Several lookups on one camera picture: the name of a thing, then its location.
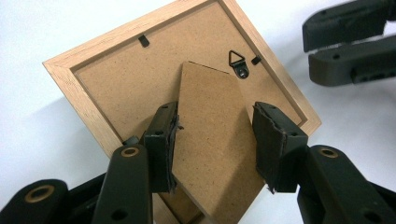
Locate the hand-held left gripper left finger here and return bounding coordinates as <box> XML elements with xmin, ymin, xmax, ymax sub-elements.
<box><xmin>143</xmin><ymin>101</ymin><xmax>185</xmax><ymax>194</ymax></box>

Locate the wooden photo frame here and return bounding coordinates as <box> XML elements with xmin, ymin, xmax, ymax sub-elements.
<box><xmin>42</xmin><ymin>0</ymin><xmax>322</xmax><ymax>224</ymax></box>

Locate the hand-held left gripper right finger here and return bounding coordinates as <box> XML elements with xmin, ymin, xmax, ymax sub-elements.
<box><xmin>251</xmin><ymin>101</ymin><xmax>310</xmax><ymax>195</ymax></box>

